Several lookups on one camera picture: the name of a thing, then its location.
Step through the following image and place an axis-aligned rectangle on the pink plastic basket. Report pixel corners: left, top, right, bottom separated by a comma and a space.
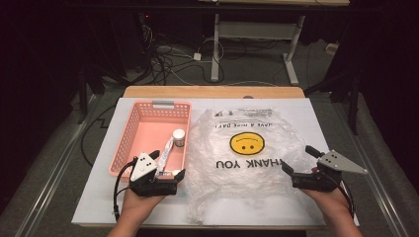
108, 100, 193, 184

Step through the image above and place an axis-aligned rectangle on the clear plastic bag yellow smiley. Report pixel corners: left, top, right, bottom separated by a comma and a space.
186, 107, 318, 225

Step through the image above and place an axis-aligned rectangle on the person's left hand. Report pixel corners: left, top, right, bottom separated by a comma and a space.
122, 190, 166, 215

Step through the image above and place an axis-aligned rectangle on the left hand-held gripper black cable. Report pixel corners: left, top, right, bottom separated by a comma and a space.
113, 157, 138, 222

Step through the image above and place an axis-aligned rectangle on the small white-capped bottle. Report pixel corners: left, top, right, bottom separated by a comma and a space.
172, 128, 187, 148

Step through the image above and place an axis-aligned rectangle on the tangle of floor cables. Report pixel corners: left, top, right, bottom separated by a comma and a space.
140, 24, 225, 87

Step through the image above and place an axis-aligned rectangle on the black stand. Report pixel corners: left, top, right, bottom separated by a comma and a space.
303, 63, 363, 136
76, 13, 133, 125

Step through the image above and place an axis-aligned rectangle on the white metal desk frame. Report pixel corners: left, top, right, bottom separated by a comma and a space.
197, 0, 351, 87

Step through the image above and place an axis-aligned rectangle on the black floor cable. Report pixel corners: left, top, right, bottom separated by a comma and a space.
80, 104, 117, 168

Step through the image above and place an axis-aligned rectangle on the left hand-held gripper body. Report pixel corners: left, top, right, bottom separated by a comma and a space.
129, 151, 179, 198

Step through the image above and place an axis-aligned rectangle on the right hand-held gripper black cable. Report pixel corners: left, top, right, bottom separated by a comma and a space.
338, 180, 356, 219

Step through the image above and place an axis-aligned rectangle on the white board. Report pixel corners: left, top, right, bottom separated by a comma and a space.
71, 97, 361, 229

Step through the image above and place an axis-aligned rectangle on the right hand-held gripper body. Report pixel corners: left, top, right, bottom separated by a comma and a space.
291, 149, 369, 194

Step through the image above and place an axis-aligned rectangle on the person's right hand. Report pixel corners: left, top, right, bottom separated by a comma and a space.
300, 187, 351, 217

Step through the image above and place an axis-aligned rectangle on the white toothpaste tube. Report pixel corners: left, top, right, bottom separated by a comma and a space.
156, 135, 175, 176

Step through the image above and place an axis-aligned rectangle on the metal floor rail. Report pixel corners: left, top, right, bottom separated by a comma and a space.
15, 94, 101, 237
340, 129, 411, 237

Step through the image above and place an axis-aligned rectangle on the hand-held gripper black cable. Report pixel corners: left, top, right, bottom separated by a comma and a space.
113, 157, 138, 222
338, 180, 356, 219

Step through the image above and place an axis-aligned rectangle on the wooden table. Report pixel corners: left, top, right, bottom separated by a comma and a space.
78, 85, 328, 230

